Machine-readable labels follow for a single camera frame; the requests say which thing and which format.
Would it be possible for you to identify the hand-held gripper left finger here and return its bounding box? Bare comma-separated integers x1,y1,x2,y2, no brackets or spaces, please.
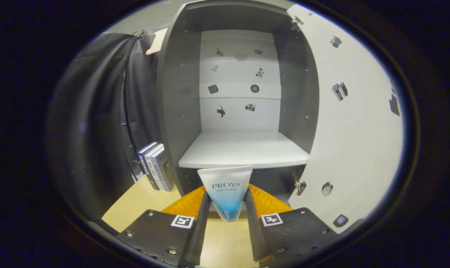
115,185,211,268

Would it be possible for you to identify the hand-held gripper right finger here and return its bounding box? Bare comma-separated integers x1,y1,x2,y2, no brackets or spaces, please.
244,184,338,263

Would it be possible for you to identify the white blue cosmetic tube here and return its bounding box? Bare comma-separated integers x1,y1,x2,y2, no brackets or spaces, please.
197,165,253,223

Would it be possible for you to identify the white cabinet door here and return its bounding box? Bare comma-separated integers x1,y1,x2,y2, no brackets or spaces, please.
286,4,404,234

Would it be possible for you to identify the white cabinet shelf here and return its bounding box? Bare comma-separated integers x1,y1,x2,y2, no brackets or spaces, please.
178,131,310,169

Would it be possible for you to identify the grey cabinet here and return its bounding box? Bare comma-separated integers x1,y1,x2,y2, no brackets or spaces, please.
156,0,320,203

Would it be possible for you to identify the black backdrop cloth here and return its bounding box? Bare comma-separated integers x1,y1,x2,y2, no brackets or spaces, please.
46,32,162,220

